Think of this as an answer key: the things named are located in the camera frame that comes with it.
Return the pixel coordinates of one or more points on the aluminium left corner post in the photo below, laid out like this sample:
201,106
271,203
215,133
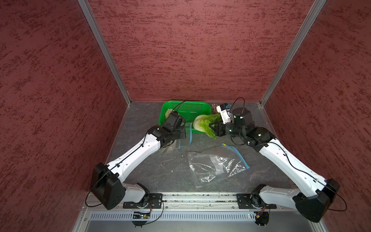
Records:
88,13

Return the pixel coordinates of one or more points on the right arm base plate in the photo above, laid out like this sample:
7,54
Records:
246,201

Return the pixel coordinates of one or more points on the clear zipper bag blue seal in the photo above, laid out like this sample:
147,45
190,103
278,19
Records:
184,141

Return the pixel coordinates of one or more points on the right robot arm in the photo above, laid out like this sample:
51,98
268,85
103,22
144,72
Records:
313,194

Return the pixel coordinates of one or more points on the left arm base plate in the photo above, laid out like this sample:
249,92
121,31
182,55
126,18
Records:
150,201

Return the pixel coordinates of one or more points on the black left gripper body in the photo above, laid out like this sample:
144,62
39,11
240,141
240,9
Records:
178,133

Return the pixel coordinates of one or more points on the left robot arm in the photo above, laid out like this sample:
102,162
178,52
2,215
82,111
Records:
108,180

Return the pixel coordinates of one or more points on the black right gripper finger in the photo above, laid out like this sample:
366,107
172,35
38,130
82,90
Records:
215,124
219,133

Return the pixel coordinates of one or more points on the aluminium right corner post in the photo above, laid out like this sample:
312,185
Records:
299,38

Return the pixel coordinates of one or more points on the chinese cabbage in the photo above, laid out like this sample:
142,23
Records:
168,112
201,123

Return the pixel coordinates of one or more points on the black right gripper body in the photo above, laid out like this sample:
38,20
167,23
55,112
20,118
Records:
229,128

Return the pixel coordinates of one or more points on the perforated white cable tray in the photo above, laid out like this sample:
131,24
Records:
175,216

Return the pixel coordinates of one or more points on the green plastic perforated basket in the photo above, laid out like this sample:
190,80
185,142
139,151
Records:
189,110

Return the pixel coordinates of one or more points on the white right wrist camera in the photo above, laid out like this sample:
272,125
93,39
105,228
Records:
224,111

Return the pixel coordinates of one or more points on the spare clear zipper bag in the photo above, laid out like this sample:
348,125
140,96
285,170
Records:
216,164

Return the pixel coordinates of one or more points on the aluminium corner post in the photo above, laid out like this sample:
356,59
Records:
299,38
88,13

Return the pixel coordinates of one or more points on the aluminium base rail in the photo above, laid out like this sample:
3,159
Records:
199,201

